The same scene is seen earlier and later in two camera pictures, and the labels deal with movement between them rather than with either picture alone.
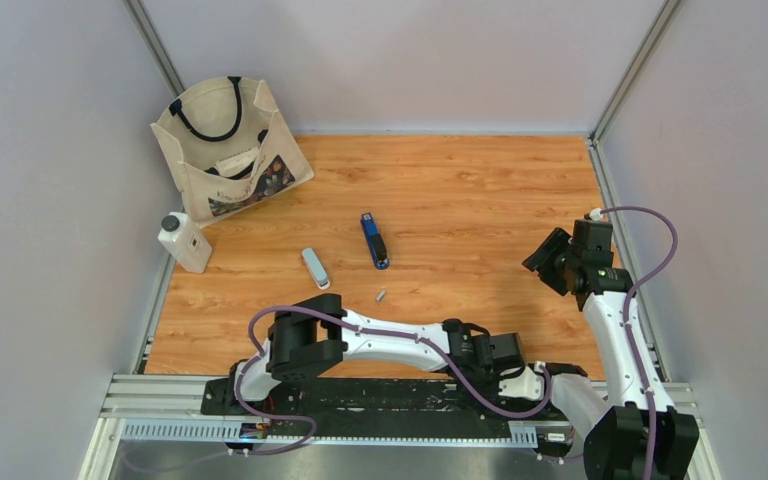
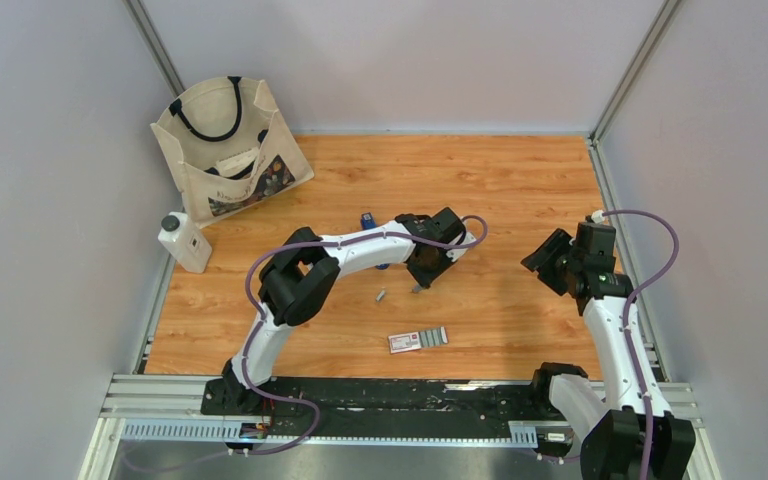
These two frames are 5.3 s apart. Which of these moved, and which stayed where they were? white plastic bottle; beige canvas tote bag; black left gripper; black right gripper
Moved: black left gripper
Stayed: white plastic bottle; black right gripper; beige canvas tote bag
